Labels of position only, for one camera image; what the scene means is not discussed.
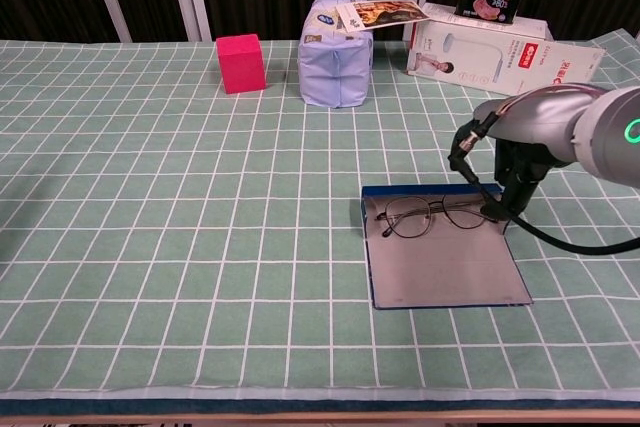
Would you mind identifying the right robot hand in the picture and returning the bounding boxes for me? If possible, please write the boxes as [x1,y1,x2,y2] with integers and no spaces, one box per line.
[472,82,609,221]

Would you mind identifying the thin metal eyeglasses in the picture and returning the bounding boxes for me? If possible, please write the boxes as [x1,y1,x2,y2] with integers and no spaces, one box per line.
[374,195,501,240]

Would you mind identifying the blue grey box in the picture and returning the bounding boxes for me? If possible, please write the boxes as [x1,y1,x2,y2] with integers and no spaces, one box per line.
[360,184,534,311]

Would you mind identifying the white lamp box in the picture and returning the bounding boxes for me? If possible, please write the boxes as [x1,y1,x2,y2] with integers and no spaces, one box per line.
[403,2,606,107]

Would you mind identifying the snack card packet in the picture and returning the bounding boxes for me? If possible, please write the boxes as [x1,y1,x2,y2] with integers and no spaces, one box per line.
[334,0,431,32]

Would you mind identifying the light blue tissue pack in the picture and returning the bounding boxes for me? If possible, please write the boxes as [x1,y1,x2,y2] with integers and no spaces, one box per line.
[298,0,375,109]

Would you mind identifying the pink cube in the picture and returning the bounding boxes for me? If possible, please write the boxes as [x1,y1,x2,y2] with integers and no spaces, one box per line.
[215,33,267,95]

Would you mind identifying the green checked tablecloth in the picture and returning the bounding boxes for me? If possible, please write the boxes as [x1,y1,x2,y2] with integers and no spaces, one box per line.
[0,29,640,401]

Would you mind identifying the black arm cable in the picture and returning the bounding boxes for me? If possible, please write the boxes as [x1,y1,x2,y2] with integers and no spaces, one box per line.
[448,111,640,256]

